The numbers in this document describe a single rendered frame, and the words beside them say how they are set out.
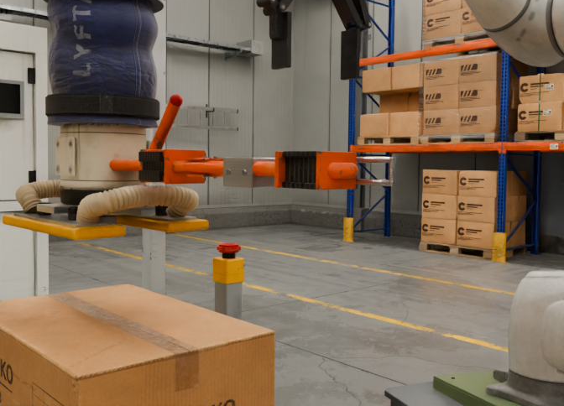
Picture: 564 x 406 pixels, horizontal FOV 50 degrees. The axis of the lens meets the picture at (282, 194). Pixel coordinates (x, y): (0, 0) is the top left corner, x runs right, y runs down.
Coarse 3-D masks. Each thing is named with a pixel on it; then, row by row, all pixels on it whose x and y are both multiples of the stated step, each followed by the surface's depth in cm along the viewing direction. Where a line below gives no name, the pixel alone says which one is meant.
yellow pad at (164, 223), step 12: (120, 216) 130; (132, 216) 128; (144, 216) 126; (156, 216) 124; (168, 216) 124; (192, 216) 125; (144, 228) 124; (156, 228) 120; (168, 228) 117; (180, 228) 119; (192, 228) 121; (204, 228) 123
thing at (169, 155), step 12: (144, 156) 105; (156, 156) 102; (168, 156) 102; (180, 156) 104; (192, 156) 105; (144, 168) 107; (156, 168) 104; (168, 168) 102; (144, 180) 108; (156, 180) 103; (168, 180) 102; (180, 180) 104; (192, 180) 106; (204, 180) 108
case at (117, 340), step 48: (96, 288) 156; (0, 336) 119; (48, 336) 112; (96, 336) 113; (144, 336) 113; (192, 336) 114; (240, 336) 114; (0, 384) 120; (48, 384) 101; (96, 384) 94; (144, 384) 99; (192, 384) 106; (240, 384) 113
